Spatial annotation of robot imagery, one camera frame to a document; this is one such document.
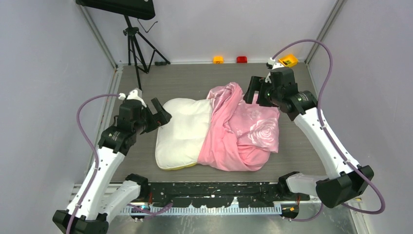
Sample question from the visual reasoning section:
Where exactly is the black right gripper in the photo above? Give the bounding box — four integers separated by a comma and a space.
244, 75, 282, 107

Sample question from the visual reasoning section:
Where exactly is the pink floral pillowcase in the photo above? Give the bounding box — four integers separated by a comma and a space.
198, 82, 280, 171

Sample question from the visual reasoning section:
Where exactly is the yellow toy bin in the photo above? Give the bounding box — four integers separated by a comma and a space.
278, 54, 299, 67

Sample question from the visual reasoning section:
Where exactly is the small black adapter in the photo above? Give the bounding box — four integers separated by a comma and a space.
154, 61, 168, 66

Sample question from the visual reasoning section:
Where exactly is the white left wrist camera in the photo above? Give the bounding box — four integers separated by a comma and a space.
118, 88, 147, 107

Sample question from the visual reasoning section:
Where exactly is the red toy block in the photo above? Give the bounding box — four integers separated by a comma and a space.
236, 56, 248, 63

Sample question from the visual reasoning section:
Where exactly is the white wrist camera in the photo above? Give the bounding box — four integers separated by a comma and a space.
265, 58, 285, 83
118, 88, 147, 107

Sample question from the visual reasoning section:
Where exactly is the black camera tripod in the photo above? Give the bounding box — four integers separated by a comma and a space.
123, 15, 171, 90

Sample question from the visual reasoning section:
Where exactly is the black light panel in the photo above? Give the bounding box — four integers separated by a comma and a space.
75, 0, 155, 20

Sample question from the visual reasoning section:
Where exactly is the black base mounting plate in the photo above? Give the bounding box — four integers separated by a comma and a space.
137, 182, 310, 208

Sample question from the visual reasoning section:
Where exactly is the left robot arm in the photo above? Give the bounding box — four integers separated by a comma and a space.
53, 95, 171, 234

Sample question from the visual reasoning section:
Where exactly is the orange toy block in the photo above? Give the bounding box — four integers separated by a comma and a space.
213, 56, 224, 64

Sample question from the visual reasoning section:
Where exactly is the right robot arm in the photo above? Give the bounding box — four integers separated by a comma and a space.
244, 67, 375, 208

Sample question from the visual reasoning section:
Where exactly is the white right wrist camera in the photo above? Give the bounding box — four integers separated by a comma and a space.
265, 58, 285, 83

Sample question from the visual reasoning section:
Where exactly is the white yellow-edged pillow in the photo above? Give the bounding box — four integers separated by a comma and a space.
155, 98, 212, 171

